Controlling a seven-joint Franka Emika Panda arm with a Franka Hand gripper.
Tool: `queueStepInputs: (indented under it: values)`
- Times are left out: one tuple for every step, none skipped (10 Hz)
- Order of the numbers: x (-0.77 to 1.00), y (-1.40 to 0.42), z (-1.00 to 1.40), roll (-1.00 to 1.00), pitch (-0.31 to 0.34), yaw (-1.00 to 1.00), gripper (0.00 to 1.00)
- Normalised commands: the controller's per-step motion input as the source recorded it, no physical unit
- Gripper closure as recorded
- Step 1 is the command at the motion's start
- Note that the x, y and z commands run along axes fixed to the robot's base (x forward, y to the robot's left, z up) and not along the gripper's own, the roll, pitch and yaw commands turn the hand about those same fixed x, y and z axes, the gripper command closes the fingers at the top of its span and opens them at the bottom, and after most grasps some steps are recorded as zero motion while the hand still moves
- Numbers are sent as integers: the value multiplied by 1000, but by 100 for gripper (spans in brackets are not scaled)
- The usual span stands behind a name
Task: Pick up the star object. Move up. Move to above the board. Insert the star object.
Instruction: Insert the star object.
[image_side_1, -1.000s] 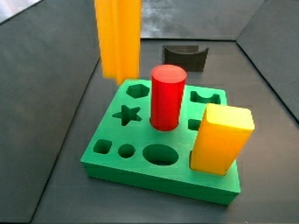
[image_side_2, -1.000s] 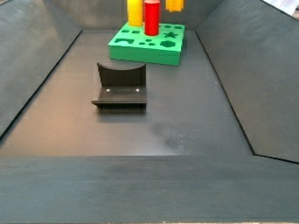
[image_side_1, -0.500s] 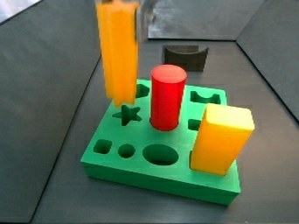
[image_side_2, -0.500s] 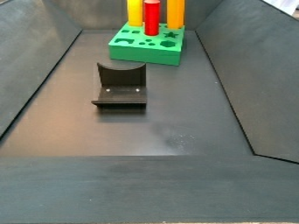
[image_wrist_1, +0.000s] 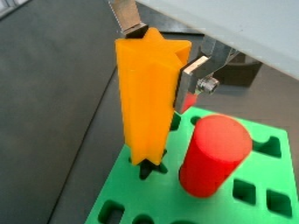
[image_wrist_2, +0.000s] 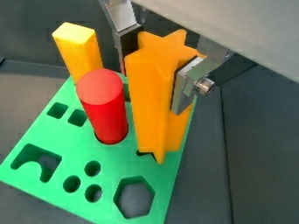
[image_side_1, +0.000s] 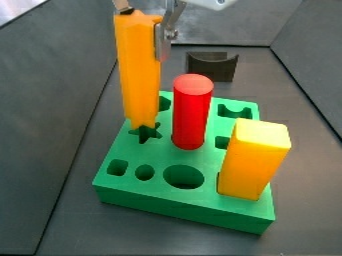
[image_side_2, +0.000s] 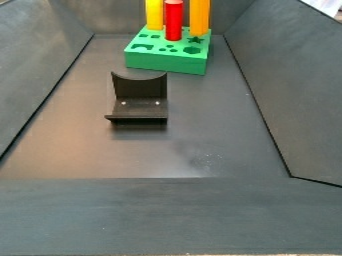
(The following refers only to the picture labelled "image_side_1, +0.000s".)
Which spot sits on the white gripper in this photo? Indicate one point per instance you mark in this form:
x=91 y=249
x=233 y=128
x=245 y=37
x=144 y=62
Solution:
x=164 y=31

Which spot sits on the orange star-shaped prism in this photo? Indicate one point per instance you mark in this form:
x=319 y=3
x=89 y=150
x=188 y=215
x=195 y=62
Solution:
x=139 y=68

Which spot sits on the green shape sorter board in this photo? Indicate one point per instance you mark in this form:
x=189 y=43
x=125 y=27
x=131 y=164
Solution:
x=155 y=177

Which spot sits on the black concave block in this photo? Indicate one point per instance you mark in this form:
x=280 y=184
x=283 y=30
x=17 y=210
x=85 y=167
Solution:
x=215 y=65

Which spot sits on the red cylinder block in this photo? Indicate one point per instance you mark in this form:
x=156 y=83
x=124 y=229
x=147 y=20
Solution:
x=192 y=92

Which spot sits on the orange rectangular block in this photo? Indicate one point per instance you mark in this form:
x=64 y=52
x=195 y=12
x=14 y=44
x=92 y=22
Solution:
x=256 y=149

